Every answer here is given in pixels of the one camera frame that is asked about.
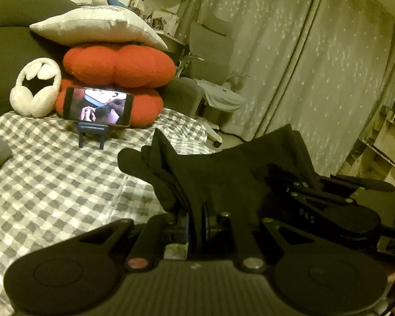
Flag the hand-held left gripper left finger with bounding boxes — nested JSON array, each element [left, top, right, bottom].
[[81, 212, 191, 272]]

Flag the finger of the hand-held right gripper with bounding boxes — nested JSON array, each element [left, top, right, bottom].
[[285, 180, 356, 206], [319, 174, 395, 194]]

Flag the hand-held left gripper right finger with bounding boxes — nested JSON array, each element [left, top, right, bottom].
[[201, 204, 320, 272]]

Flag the black garment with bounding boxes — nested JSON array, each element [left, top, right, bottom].
[[117, 124, 320, 254]]

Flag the wooden shelf unit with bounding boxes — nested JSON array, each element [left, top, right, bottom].
[[337, 105, 395, 191]]

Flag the pale patterned curtain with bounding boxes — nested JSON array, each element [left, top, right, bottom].
[[174, 0, 395, 178]]

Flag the blue phone stand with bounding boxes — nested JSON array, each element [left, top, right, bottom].
[[76, 122, 112, 150]]

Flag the grey white checkered blanket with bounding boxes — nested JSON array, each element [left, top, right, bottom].
[[0, 108, 224, 307]]

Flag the smartphone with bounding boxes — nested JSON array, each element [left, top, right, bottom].
[[63, 86, 134, 128]]

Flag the white office chair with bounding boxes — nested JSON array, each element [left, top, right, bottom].
[[176, 21, 244, 149]]

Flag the white fluffy earmuffs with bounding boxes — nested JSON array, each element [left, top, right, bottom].
[[9, 57, 62, 118]]

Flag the white pillow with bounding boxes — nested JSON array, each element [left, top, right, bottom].
[[29, 4, 168, 51]]

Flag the blue plush toy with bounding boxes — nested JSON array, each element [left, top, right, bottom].
[[91, 0, 127, 9]]

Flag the grey sofa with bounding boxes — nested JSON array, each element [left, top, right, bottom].
[[0, 0, 205, 122]]

